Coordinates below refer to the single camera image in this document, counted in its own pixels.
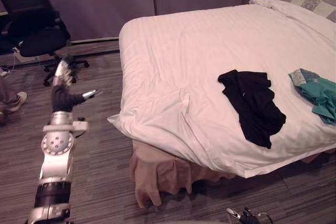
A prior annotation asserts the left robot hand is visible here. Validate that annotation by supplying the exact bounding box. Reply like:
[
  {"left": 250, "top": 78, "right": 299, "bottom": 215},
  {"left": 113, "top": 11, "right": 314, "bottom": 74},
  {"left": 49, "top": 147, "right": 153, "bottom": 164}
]
[{"left": 50, "top": 56, "right": 102, "bottom": 114}]

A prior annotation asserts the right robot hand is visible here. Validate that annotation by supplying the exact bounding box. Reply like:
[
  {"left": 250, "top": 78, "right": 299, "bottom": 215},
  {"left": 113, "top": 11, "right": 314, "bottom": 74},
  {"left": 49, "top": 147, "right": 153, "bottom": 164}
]
[{"left": 226, "top": 207, "right": 259, "bottom": 224}]

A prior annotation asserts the beige bed skirt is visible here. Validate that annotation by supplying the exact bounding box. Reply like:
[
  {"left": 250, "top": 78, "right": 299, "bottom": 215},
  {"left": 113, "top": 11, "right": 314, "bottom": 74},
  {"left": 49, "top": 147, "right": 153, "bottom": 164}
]
[{"left": 130, "top": 140, "right": 237, "bottom": 208}]

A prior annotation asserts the black cloth garment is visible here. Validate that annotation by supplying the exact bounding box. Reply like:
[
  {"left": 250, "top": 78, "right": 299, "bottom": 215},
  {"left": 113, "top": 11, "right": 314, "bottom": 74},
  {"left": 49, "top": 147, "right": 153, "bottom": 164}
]
[{"left": 217, "top": 69, "right": 287, "bottom": 150}]

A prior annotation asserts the teal green cloth garment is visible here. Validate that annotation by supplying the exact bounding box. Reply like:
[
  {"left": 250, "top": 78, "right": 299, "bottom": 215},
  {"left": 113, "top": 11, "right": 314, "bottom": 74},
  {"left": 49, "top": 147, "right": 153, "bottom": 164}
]
[{"left": 288, "top": 68, "right": 336, "bottom": 125}]

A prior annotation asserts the person's shoe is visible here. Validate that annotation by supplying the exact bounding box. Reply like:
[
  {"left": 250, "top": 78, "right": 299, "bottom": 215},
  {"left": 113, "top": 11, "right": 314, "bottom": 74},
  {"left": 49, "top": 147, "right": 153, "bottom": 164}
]
[{"left": 6, "top": 91, "right": 28, "bottom": 113}]

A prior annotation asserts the person's leg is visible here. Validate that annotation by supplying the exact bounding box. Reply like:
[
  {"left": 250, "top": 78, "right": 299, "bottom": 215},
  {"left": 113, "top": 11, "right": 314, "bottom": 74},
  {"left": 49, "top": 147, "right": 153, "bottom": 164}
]
[{"left": 0, "top": 77, "right": 22, "bottom": 125}]

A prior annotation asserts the black office chair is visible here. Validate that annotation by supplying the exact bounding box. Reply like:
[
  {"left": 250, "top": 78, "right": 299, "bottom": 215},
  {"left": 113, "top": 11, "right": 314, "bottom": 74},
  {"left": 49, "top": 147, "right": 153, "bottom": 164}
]
[{"left": 0, "top": 0, "right": 90, "bottom": 87}]

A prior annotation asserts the grey curtain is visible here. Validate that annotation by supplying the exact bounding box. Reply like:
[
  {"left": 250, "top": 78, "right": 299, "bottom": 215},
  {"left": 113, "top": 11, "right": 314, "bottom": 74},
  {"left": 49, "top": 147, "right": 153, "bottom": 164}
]
[{"left": 36, "top": 0, "right": 275, "bottom": 44}]

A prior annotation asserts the white striped duvet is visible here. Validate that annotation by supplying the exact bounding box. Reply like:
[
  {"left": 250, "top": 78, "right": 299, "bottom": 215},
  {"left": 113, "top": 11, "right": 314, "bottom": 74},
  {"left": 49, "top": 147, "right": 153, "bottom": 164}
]
[{"left": 107, "top": 0, "right": 336, "bottom": 179}]

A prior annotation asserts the white cable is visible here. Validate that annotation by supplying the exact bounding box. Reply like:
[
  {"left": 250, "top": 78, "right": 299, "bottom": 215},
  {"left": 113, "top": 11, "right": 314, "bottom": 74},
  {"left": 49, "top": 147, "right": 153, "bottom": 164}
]
[{"left": 0, "top": 40, "right": 24, "bottom": 74}]

